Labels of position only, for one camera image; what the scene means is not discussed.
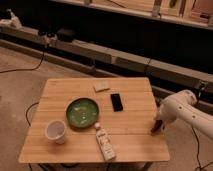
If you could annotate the red chili pepper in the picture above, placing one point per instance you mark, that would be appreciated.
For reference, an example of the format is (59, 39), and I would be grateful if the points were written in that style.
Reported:
(157, 126)

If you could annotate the white paper cup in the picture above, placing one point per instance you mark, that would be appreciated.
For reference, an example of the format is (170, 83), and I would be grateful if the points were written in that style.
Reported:
(56, 131)

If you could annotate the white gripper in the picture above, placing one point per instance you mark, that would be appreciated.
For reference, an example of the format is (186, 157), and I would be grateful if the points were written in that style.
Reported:
(160, 118)

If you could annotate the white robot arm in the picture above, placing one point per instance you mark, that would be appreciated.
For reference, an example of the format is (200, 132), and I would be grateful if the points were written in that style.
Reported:
(181, 105)

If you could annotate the white lotion tube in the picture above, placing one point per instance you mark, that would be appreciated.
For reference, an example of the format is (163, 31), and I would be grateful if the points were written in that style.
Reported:
(104, 143)

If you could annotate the wooden folding table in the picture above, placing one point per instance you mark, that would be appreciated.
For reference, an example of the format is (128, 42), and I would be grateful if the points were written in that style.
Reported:
(129, 129)

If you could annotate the long wooden shelf ledge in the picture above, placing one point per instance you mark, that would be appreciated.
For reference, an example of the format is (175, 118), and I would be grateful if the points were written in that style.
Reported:
(155, 68)

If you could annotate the black power adapter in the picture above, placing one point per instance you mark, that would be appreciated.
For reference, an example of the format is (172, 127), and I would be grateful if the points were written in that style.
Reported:
(66, 35)

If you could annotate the black smartphone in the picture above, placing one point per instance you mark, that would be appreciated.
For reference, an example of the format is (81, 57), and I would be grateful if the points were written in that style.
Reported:
(116, 102)

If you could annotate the small beige sponge block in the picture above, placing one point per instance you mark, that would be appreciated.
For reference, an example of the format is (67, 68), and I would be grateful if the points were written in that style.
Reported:
(101, 86)

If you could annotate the green round plate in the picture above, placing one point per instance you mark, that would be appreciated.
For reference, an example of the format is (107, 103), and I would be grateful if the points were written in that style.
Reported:
(82, 113)

